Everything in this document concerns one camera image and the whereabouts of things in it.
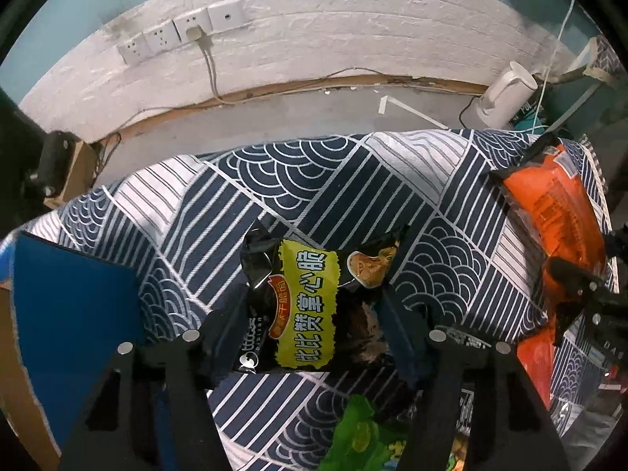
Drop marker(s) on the white electric kettle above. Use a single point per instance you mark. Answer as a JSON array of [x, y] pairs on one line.
[[501, 100]]

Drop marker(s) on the black yellow snack bag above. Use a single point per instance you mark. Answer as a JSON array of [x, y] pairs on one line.
[[302, 308]]

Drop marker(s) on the navy white patterned tablecloth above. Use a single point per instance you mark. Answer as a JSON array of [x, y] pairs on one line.
[[178, 224]]

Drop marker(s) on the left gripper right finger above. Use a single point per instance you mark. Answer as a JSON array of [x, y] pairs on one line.
[[510, 426]]

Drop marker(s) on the orange black chip bag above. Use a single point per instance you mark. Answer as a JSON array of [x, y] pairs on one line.
[[546, 192]]

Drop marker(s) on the white wall socket strip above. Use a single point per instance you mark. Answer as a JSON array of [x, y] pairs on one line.
[[187, 28]]

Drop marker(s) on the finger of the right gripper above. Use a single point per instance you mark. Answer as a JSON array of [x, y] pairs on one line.
[[581, 291]]

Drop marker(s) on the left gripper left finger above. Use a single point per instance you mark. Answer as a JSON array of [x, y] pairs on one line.
[[150, 409]]

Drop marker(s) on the black white-text snack bag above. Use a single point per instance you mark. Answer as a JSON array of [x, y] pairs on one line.
[[465, 412]]

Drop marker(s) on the green snack bag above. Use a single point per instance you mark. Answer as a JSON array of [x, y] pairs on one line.
[[361, 443]]

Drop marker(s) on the blue cardboard box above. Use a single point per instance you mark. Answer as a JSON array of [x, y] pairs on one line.
[[71, 311]]

